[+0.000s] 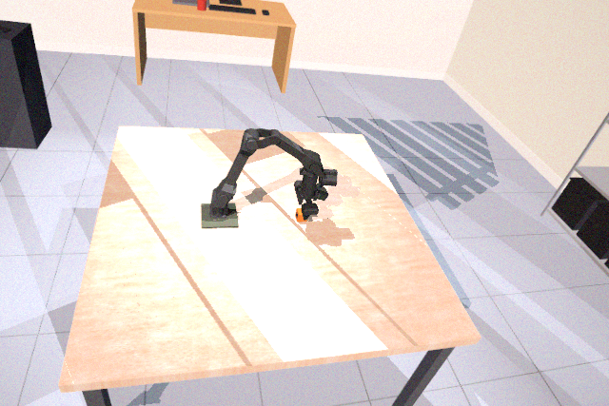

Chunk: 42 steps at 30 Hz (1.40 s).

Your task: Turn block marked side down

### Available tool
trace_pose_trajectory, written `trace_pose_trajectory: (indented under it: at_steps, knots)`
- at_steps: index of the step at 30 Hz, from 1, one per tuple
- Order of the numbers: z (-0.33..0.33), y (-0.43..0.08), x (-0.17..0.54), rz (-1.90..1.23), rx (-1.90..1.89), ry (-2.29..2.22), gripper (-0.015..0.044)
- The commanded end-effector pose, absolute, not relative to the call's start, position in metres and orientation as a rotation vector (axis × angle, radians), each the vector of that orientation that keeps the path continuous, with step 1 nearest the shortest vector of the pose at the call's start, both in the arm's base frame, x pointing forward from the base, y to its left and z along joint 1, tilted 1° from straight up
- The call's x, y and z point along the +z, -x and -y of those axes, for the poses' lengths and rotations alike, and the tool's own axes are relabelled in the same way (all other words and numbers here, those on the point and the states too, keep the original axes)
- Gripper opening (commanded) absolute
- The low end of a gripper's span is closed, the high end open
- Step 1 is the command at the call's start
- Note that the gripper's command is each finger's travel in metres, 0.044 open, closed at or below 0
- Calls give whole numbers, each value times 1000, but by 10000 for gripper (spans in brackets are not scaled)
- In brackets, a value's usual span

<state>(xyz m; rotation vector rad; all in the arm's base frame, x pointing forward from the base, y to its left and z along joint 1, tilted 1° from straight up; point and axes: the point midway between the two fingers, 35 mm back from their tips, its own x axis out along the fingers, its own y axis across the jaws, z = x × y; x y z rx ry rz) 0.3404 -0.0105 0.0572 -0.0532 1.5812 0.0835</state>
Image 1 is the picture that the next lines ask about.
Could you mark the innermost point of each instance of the orange block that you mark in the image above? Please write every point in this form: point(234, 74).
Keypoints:
point(299, 215)

